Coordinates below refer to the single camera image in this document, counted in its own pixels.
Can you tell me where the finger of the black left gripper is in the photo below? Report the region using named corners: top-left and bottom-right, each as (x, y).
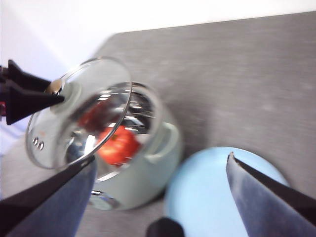
top-left (6, 86), bottom-right (65, 125)
top-left (7, 59), bottom-right (54, 91)

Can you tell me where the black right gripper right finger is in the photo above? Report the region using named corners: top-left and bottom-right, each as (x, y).
top-left (226, 152), bottom-right (316, 237)

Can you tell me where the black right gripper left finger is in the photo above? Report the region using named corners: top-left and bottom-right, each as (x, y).
top-left (0, 157), bottom-right (97, 237)

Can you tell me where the glass lid with green knob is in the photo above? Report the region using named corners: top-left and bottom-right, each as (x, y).
top-left (26, 56), bottom-right (133, 170)

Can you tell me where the orange pumpkin with green stem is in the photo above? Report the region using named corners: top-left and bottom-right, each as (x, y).
top-left (79, 102), bottom-right (140, 165)

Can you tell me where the blue plate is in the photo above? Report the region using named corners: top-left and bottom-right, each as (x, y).
top-left (164, 146), bottom-right (291, 237)

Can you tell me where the pale green electric steamer pot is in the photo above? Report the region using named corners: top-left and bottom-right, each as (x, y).
top-left (66, 82), bottom-right (183, 210)

